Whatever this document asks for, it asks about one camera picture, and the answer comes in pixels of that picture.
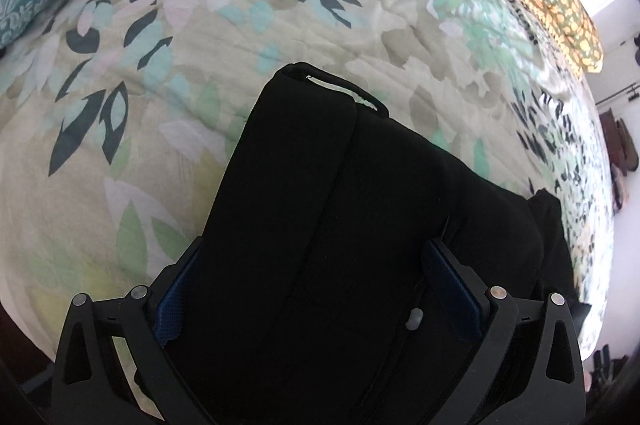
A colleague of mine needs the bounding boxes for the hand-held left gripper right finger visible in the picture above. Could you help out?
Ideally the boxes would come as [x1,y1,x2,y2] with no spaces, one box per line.
[422,240,586,425]

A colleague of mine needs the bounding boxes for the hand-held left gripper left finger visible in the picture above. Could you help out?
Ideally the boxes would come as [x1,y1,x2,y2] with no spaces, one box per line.
[52,245,223,425]

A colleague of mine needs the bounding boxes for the black pants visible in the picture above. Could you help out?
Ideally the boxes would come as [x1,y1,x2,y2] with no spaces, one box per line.
[165,62,593,425]

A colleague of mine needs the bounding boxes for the dark shoes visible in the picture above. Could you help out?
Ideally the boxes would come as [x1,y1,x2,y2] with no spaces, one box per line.
[590,344,632,398]

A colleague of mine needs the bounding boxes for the brown cabinet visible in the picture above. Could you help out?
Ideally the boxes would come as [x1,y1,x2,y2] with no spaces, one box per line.
[599,109,622,166]

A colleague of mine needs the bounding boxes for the floral bedspread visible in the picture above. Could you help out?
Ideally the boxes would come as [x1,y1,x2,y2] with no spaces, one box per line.
[0,0,617,356]

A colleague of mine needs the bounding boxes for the white door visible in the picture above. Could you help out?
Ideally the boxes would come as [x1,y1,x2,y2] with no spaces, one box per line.
[597,40,640,108]

